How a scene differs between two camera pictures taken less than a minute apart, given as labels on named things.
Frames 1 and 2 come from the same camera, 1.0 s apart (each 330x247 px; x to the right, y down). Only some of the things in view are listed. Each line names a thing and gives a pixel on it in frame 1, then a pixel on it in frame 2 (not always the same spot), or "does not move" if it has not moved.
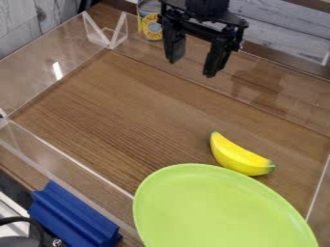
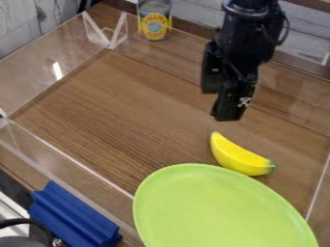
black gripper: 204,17 → 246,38
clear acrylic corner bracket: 106,37 does not move
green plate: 212,205 does not move
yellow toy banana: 238,159 does not move
